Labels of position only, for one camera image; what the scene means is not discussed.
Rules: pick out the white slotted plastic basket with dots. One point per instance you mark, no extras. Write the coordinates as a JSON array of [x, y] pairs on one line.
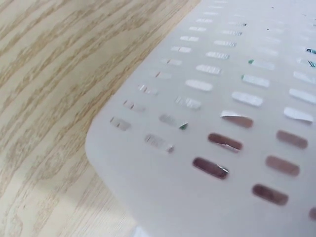
[[187, 172]]

